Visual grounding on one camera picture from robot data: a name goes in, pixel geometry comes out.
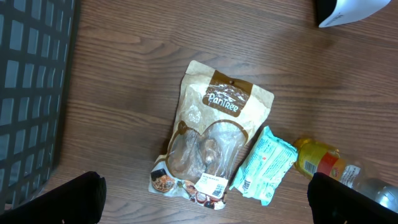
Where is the teal tissue pack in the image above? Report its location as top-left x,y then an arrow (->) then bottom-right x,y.
230,126 -> 298,206

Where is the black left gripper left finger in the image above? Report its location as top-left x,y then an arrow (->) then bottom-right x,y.
1,171 -> 106,224

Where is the dark grey plastic basket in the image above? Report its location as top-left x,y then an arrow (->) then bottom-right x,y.
1,0 -> 81,213

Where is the white barcode scanner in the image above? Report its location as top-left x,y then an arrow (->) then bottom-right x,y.
315,0 -> 391,28

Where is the yellow liquid bottle silver cap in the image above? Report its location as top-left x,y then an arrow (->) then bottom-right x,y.
294,138 -> 397,212

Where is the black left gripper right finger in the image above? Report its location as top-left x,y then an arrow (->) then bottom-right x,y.
307,172 -> 397,224

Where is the brown snack wrapper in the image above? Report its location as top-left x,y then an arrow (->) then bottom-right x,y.
148,60 -> 274,210

